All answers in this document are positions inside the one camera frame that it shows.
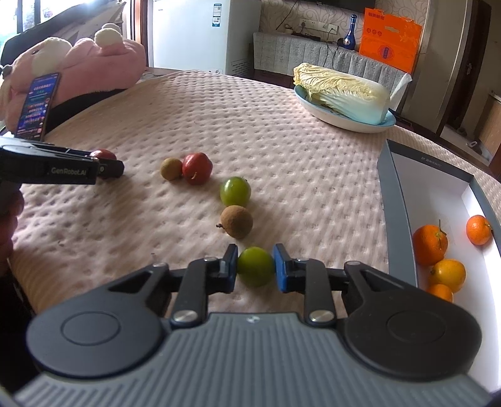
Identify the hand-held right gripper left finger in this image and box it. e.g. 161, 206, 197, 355
107, 243, 239, 327

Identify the cabinet with grey patterned cloth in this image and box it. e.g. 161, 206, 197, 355
252, 31, 413, 85

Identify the yellow-orange tangerine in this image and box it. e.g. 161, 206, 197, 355
429, 259, 466, 293

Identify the orange gift box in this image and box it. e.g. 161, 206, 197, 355
359, 8, 423, 74

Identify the pink plush toy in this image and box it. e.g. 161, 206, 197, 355
0, 23, 146, 130

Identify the large brown longan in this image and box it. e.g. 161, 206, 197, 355
216, 204, 254, 239

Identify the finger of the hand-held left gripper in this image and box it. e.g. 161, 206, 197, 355
80, 151, 125, 179

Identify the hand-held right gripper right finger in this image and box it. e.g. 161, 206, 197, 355
273, 243, 408, 326

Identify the blue glass bottle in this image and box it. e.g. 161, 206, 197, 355
343, 14, 359, 51

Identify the napa cabbage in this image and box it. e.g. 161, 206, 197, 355
293, 63, 390, 125

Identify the small tan longan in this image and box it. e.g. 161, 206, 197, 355
160, 157, 184, 181

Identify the tangerine with stem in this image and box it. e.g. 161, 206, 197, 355
412, 220, 448, 267

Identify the wooden kitchen cabinet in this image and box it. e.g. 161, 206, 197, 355
478, 90, 501, 157

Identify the white chest freezer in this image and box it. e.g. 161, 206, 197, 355
151, 0, 262, 77

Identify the person's left hand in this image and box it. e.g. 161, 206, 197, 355
0, 192, 25, 270

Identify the blue ceramic plate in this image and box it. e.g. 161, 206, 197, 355
293, 85, 397, 134

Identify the orange tangerine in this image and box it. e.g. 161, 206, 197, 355
426, 284, 454, 304
466, 214, 492, 246

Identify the smartphone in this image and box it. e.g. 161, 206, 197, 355
15, 72, 62, 142

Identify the beige quilted blanket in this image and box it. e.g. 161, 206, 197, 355
8, 70, 501, 317

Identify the grey box with white inside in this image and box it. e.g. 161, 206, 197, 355
377, 139, 501, 396

